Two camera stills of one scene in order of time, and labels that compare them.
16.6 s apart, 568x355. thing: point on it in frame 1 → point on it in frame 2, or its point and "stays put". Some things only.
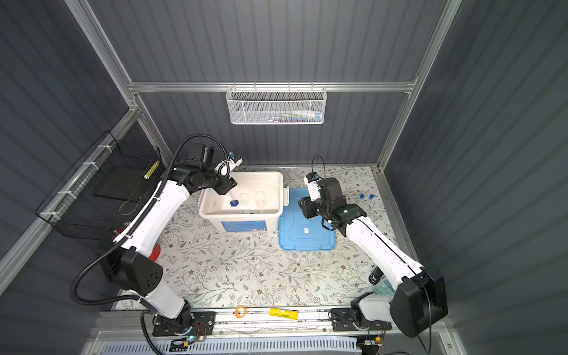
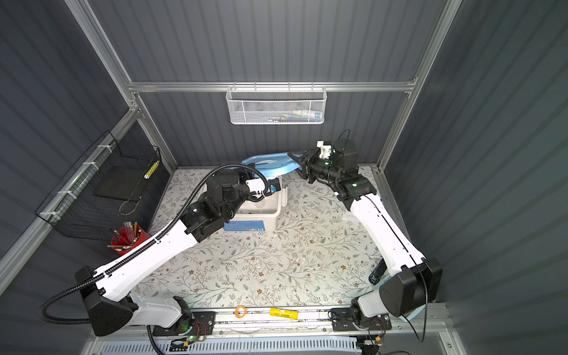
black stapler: (376, 276) stays put
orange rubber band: (237, 312) stays put
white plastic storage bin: (255, 205) stays put
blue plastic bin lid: (298, 233) → (271, 163)
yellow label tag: (288, 313) stays put
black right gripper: (306, 207) → (307, 162)
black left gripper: (225, 186) → (242, 176)
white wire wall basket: (276, 104) stays put
